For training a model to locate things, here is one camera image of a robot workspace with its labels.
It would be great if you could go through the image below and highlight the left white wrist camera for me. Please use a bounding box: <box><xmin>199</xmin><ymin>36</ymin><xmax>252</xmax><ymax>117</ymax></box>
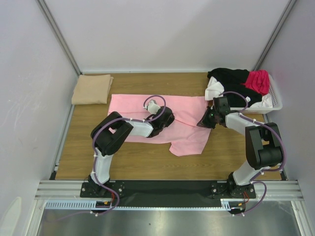
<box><xmin>144</xmin><ymin>99</ymin><xmax>161</xmax><ymax>115</ymax></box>

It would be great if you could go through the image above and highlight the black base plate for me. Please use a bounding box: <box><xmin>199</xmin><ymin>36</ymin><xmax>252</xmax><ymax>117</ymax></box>
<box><xmin>80</xmin><ymin>179</ymin><xmax>256</xmax><ymax>207</ymax></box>

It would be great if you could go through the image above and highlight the black t shirt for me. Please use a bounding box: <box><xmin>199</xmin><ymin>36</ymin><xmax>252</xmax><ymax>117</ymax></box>
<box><xmin>207</xmin><ymin>68</ymin><xmax>262</xmax><ymax>107</ymax></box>

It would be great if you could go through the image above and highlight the folded beige t shirt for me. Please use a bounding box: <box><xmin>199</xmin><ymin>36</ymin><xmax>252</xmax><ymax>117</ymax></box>
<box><xmin>71</xmin><ymin>74</ymin><xmax>114</xmax><ymax>105</ymax></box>

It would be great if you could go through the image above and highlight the white t shirt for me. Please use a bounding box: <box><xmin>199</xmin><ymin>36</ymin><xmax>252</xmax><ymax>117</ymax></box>
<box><xmin>204</xmin><ymin>76</ymin><xmax>273</xmax><ymax>108</ymax></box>

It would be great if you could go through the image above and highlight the grey slotted cable duct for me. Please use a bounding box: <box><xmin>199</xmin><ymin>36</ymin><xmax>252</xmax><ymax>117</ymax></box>
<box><xmin>45</xmin><ymin>200</ymin><xmax>243</xmax><ymax>211</ymax></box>

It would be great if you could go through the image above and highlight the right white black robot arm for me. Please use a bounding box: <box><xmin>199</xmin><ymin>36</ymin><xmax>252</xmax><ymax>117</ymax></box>
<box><xmin>197</xmin><ymin>96</ymin><xmax>286</xmax><ymax>199</ymax></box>

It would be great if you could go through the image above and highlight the aluminium frame rail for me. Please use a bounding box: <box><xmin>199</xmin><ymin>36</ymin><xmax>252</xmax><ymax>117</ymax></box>
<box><xmin>35</xmin><ymin>180</ymin><xmax>304</xmax><ymax>201</ymax></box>

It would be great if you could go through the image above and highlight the crimson red t shirt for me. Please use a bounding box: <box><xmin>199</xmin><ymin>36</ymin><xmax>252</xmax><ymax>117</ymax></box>
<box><xmin>244</xmin><ymin>70</ymin><xmax>270</xmax><ymax>96</ymax></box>

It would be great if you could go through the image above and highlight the pink t shirt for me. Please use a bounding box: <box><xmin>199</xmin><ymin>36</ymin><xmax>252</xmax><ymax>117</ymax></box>
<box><xmin>108</xmin><ymin>94</ymin><xmax>211</xmax><ymax>156</ymax></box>

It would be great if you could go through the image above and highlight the white plastic laundry basket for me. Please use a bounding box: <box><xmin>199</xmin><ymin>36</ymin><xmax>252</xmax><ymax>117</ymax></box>
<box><xmin>229</xmin><ymin>74</ymin><xmax>283</xmax><ymax>114</ymax></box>

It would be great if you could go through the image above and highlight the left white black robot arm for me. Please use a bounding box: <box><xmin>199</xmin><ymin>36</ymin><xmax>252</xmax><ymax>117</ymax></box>
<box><xmin>86</xmin><ymin>106</ymin><xmax>175</xmax><ymax>197</ymax></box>

